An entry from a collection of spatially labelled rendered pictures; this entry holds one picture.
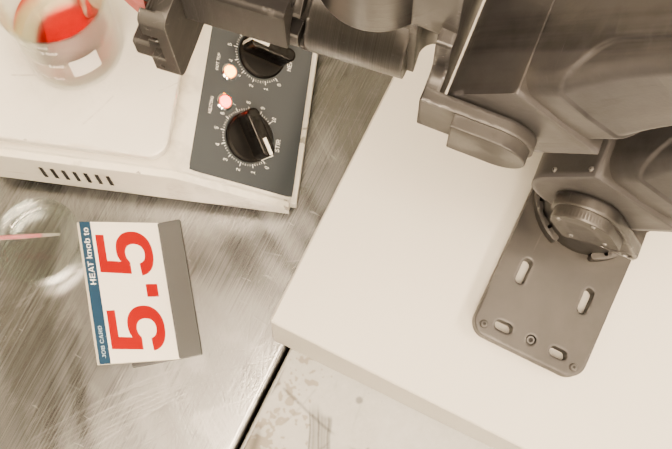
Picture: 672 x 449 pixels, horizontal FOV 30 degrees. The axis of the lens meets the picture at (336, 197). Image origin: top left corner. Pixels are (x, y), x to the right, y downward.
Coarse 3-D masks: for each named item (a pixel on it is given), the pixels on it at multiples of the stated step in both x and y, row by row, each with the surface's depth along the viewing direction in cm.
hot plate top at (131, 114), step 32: (0, 32) 76; (128, 32) 76; (0, 64) 75; (128, 64) 75; (0, 96) 75; (32, 96) 75; (64, 96) 75; (96, 96) 75; (128, 96) 75; (160, 96) 75; (0, 128) 74; (32, 128) 74; (64, 128) 74; (96, 128) 74; (128, 128) 74; (160, 128) 74
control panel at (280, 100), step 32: (224, 32) 79; (224, 64) 78; (288, 64) 81; (256, 96) 79; (288, 96) 81; (224, 128) 78; (288, 128) 80; (192, 160) 76; (224, 160) 77; (288, 160) 80; (288, 192) 79
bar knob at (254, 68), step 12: (240, 48) 79; (252, 48) 78; (264, 48) 78; (276, 48) 79; (288, 48) 79; (252, 60) 79; (264, 60) 80; (276, 60) 79; (288, 60) 79; (252, 72) 79; (264, 72) 79; (276, 72) 80
